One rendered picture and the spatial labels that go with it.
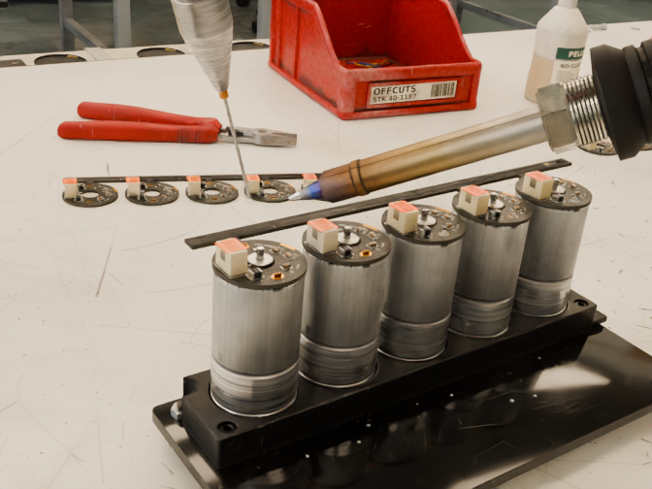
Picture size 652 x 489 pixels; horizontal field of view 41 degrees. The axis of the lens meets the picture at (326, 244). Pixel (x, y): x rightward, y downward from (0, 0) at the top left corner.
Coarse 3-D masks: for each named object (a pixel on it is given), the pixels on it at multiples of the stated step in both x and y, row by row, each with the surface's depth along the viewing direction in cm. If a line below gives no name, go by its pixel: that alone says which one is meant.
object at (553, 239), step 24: (552, 192) 28; (552, 216) 28; (576, 216) 28; (528, 240) 28; (552, 240) 28; (576, 240) 29; (528, 264) 29; (552, 264) 29; (528, 288) 29; (552, 288) 29; (528, 312) 29; (552, 312) 30
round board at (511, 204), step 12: (504, 192) 28; (456, 204) 27; (504, 204) 27; (516, 204) 27; (528, 204) 27; (468, 216) 26; (480, 216) 26; (492, 216) 26; (504, 216) 26; (528, 216) 27
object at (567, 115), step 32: (544, 96) 18; (576, 96) 18; (480, 128) 19; (512, 128) 19; (544, 128) 18; (576, 128) 18; (384, 160) 20; (416, 160) 19; (448, 160) 19; (480, 160) 19; (352, 192) 20
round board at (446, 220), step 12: (420, 204) 27; (384, 216) 26; (432, 216) 26; (444, 216) 26; (456, 216) 26; (384, 228) 25; (420, 228) 25; (432, 228) 25; (444, 228) 25; (456, 228) 25; (408, 240) 25; (420, 240) 25; (432, 240) 25; (444, 240) 25; (456, 240) 25
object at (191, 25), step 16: (176, 0) 17; (192, 0) 16; (208, 0) 17; (224, 0) 17; (176, 16) 17; (192, 16) 17; (208, 16) 17; (224, 16) 17; (192, 32) 17; (208, 32) 17
